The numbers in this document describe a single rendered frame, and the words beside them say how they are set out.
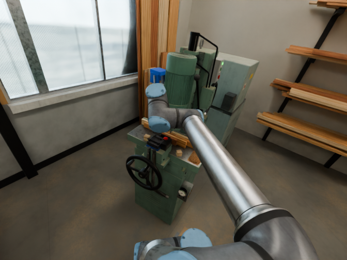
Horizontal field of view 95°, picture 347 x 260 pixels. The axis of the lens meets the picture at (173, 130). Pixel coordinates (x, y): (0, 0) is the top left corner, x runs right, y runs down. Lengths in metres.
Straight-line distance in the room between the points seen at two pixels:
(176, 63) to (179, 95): 0.18
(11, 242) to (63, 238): 0.38
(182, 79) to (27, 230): 1.82
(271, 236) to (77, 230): 1.74
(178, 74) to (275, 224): 0.81
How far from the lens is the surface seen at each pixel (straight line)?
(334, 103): 2.81
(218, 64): 1.23
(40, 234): 2.01
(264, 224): 0.33
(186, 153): 1.15
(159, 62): 2.82
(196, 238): 0.86
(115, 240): 1.80
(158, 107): 0.67
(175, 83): 0.97
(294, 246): 0.32
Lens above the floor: 1.67
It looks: 35 degrees down
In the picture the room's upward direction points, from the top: 9 degrees clockwise
